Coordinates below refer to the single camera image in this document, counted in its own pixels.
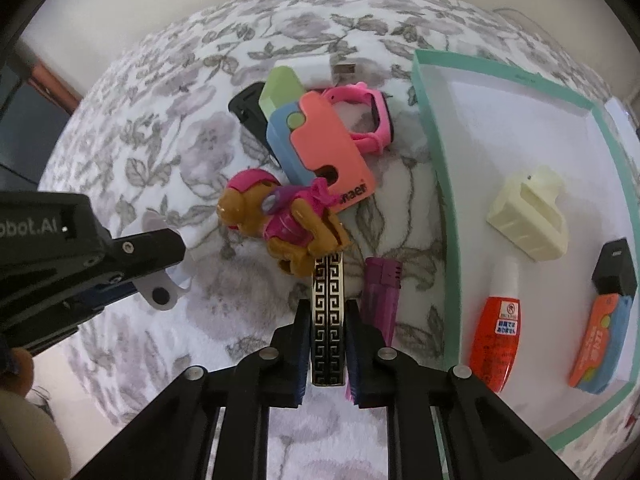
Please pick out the black rectangular block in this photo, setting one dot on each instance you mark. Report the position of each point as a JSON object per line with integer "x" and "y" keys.
{"x": 615, "y": 265}

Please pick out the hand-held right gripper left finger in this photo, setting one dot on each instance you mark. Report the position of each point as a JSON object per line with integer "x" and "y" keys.
{"x": 300, "y": 365}

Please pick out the small orange blue utility knife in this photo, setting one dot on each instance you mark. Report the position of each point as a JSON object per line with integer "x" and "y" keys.
{"x": 595, "y": 345}

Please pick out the white plug adapter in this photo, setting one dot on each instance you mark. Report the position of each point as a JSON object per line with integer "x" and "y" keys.
{"x": 310, "y": 72}

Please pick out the cream hair clip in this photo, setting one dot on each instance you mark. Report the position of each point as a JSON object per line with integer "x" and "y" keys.
{"x": 525, "y": 215}

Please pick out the pink watch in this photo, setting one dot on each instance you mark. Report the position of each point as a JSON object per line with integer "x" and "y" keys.
{"x": 380, "y": 120}

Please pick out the white power strip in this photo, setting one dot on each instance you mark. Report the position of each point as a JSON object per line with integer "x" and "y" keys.
{"x": 620, "y": 110}

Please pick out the brown dog toy figure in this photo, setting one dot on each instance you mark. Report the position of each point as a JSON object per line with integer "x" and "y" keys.
{"x": 290, "y": 220}

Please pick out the teal-edged white box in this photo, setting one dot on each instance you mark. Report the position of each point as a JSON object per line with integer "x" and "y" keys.
{"x": 475, "y": 135}

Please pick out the dark furniture with brown edge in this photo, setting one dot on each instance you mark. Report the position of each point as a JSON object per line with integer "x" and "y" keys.
{"x": 20, "y": 125}

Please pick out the white plastic roller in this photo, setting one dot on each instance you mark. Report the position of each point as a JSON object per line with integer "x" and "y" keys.
{"x": 172, "y": 292}

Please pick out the large coral blue utility knife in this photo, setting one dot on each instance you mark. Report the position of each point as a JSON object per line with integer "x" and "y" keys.
{"x": 325, "y": 145}

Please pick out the purple lighter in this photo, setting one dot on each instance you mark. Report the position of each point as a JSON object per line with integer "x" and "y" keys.
{"x": 380, "y": 290}

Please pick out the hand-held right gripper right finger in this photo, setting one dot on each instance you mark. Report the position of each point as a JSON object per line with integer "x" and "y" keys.
{"x": 352, "y": 365}

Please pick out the black toy car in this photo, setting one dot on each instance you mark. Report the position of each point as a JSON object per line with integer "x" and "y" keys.
{"x": 247, "y": 110}

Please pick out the gold patterned lighter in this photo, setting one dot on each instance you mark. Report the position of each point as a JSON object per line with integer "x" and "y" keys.
{"x": 327, "y": 320}

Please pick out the red glue bottle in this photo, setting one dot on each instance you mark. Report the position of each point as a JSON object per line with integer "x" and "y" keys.
{"x": 495, "y": 340}

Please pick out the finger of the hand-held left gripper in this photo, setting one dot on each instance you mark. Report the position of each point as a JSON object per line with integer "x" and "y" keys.
{"x": 150, "y": 252}
{"x": 90, "y": 300}

